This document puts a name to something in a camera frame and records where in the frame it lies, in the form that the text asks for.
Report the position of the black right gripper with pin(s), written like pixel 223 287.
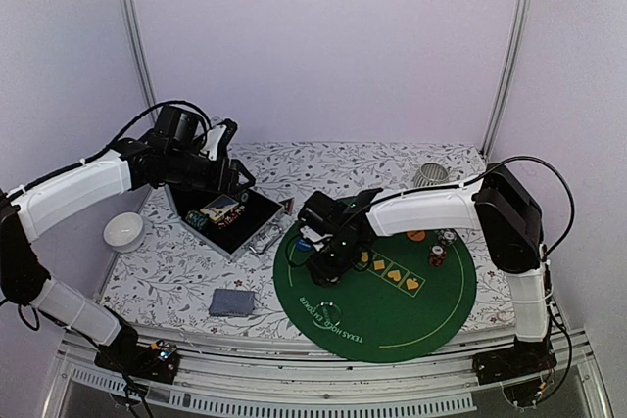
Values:
pixel 322 274

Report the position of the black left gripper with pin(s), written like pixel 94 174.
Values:
pixel 231 177

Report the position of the orange big blind button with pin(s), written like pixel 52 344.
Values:
pixel 416 236

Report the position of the red chip stack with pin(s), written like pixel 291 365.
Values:
pixel 437 255

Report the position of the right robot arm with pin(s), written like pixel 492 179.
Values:
pixel 494 203

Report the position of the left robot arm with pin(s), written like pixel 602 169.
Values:
pixel 183 149

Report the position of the blue small blind button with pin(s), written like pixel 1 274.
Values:
pixel 303 246

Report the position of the card box in case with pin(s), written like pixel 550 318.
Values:
pixel 219 208

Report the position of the aluminium poker chip case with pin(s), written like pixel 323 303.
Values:
pixel 236 233

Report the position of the clear dealer button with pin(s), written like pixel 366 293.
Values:
pixel 327 315

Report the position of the green chip stack in case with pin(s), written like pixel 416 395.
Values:
pixel 197 220

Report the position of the round green poker mat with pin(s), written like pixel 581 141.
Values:
pixel 396 309

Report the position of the blue playing card deck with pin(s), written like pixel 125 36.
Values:
pixel 232 303

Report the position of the white bowl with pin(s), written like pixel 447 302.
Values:
pixel 125 232

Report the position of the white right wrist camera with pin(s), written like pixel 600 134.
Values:
pixel 311 236

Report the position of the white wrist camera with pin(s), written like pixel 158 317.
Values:
pixel 218 139
pixel 311 236

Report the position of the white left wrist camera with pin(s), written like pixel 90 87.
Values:
pixel 218 139

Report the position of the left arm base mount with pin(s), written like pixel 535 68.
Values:
pixel 157 362

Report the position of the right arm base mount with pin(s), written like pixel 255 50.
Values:
pixel 514 362

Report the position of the left aluminium corner post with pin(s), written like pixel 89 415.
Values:
pixel 131 24

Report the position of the aluminium corner post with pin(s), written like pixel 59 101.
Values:
pixel 131 24
pixel 519 18

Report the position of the right aluminium corner post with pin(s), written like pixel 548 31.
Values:
pixel 519 18

